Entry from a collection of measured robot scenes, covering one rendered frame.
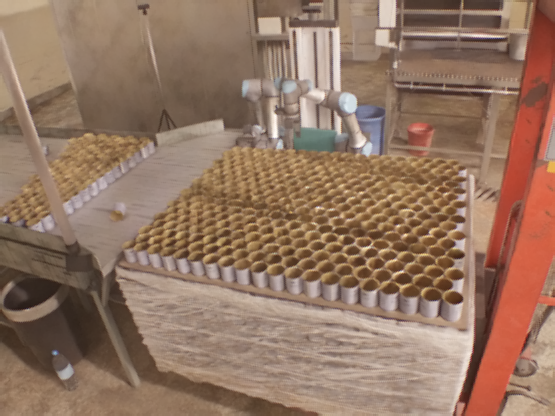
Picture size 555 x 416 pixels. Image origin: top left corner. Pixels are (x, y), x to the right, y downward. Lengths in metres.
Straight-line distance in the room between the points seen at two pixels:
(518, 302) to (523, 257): 0.20
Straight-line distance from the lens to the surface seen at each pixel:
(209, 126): 3.12
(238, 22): 4.25
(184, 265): 1.78
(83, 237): 2.26
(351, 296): 1.54
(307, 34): 3.07
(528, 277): 1.64
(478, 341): 1.95
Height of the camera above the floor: 2.20
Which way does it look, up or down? 31 degrees down
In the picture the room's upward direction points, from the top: 6 degrees counter-clockwise
